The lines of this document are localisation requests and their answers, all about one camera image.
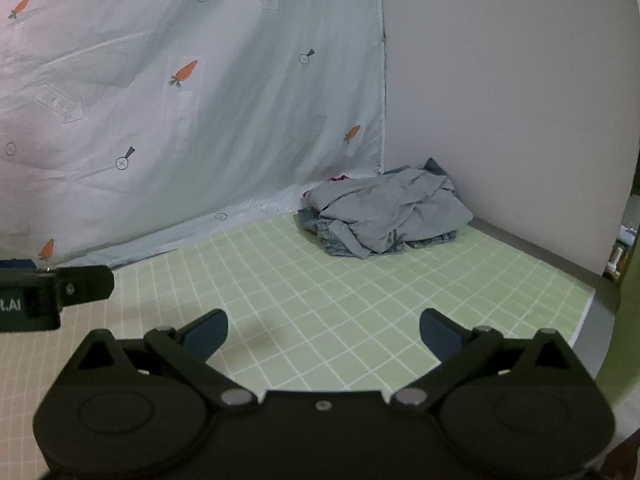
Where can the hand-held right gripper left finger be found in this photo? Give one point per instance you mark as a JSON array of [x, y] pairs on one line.
[[207, 329]]

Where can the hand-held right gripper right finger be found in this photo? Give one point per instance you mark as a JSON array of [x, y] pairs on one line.
[[440, 332]]

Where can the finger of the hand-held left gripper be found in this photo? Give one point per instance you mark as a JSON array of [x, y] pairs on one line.
[[87, 284], [17, 264]]

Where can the green grid mat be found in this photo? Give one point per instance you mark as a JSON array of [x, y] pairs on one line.
[[325, 300]]

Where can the blue denim garment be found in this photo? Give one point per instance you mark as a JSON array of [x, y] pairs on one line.
[[332, 240]]

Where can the carrot print bed sheet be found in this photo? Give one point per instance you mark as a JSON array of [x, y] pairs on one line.
[[150, 135]]

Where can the red cloth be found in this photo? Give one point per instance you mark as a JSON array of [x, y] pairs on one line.
[[340, 178]]

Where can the white bottle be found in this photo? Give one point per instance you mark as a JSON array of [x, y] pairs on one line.
[[613, 260]]

